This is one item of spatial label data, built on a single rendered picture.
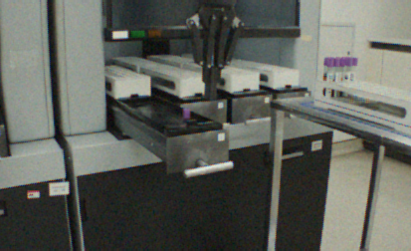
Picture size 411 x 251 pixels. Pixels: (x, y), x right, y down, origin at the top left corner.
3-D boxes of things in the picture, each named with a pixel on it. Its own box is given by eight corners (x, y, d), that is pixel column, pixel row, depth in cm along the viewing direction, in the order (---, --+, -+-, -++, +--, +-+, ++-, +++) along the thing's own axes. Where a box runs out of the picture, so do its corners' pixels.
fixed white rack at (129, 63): (109, 74, 159) (109, 58, 158) (134, 72, 164) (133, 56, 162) (136, 85, 134) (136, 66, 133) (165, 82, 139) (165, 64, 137)
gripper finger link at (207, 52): (218, 15, 82) (211, 14, 82) (212, 70, 86) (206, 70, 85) (210, 13, 86) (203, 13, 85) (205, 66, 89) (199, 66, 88)
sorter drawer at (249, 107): (139, 87, 170) (138, 65, 168) (169, 84, 177) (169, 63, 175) (240, 128, 109) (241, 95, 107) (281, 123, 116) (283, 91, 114)
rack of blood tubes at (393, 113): (312, 105, 99) (313, 79, 97) (341, 102, 103) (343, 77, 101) (416, 135, 73) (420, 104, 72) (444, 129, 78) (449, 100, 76)
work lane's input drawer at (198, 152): (80, 106, 135) (78, 79, 133) (119, 102, 142) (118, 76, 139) (176, 183, 74) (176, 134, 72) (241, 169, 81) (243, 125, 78)
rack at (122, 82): (87, 87, 131) (86, 67, 129) (116, 84, 136) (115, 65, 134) (115, 104, 106) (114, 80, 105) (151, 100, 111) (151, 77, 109)
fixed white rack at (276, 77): (220, 79, 147) (221, 61, 146) (244, 77, 152) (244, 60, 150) (274, 93, 122) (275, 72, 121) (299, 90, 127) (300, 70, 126)
